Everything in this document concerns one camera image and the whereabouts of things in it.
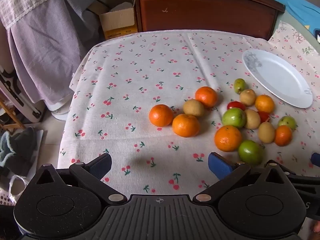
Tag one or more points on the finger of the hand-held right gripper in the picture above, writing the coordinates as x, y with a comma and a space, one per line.
316, 158
305, 180

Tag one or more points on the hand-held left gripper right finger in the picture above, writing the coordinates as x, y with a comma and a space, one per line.
220, 166

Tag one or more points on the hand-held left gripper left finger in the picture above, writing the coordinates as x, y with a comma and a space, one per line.
101, 166

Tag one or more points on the orange mandarin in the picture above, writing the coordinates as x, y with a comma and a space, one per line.
186, 125
228, 138
206, 96
161, 115
283, 135
264, 103

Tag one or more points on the brown kiwi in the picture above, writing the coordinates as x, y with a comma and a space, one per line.
248, 97
252, 119
266, 132
193, 107

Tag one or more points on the red cherry tomato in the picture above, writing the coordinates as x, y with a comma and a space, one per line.
236, 105
264, 116

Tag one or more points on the small brownish green jujube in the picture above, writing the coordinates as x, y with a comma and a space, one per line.
240, 85

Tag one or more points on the white plate with grey flowers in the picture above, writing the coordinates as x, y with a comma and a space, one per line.
277, 77

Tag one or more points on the white round base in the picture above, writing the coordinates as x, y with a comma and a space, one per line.
60, 113

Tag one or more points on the cherry print tablecloth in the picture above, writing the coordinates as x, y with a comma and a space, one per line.
130, 80

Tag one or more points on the white appliance with black trim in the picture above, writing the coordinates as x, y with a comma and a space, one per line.
23, 105

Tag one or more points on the white perforated basket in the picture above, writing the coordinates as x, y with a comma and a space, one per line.
6, 197

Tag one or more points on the wooden rack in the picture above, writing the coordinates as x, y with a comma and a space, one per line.
10, 113

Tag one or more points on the blossom print cloth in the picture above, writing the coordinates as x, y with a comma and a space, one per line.
292, 36

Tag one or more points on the lilac waffle cloth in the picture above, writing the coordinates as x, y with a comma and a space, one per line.
42, 55

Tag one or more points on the grey-green bedding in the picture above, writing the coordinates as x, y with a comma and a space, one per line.
288, 21

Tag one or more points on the open cardboard box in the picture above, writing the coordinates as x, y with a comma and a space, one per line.
117, 21

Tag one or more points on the brown wooden cabinet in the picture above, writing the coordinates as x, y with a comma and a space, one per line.
200, 10

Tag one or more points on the grey cloth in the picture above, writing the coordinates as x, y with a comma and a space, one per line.
80, 10

